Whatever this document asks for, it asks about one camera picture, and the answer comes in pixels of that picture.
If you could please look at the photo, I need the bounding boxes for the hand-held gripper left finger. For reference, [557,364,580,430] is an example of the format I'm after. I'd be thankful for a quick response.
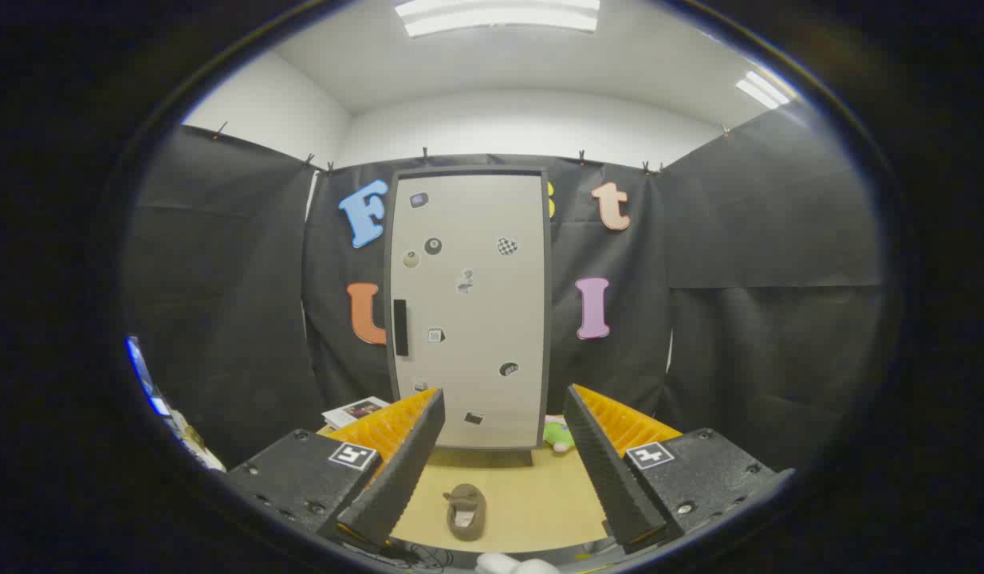
[225,388,447,552]

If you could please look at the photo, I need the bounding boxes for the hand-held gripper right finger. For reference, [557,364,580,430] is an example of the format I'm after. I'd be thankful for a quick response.
[562,384,796,555]

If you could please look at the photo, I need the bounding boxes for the brown fuzzy shoe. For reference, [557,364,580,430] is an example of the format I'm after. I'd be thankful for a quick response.
[443,483,488,542]

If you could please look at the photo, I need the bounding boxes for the grey shoe cabinet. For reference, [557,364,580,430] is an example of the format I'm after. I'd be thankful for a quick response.
[384,166,553,467]

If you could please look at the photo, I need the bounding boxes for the beige shoe cabinet door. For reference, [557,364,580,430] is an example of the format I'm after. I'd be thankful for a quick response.
[390,174,547,449]

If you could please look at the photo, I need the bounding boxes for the green and pink plush toy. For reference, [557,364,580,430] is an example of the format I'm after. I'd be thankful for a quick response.
[542,415,577,455]

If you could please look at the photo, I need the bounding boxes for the white and black book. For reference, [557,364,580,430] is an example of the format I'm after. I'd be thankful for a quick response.
[322,396,391,430]

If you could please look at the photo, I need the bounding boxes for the white soft object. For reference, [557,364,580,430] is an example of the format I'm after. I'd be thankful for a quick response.
[474,552,561,574]

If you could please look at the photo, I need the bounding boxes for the pale cluttered items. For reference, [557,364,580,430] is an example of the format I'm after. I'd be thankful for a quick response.
[169,411,226,473]

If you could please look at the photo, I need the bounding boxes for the black backdrop cloth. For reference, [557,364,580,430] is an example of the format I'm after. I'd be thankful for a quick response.
[128,108,884,471]

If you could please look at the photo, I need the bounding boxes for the large ceiling light panel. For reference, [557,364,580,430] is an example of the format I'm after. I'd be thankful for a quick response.
[394,0,601,39]

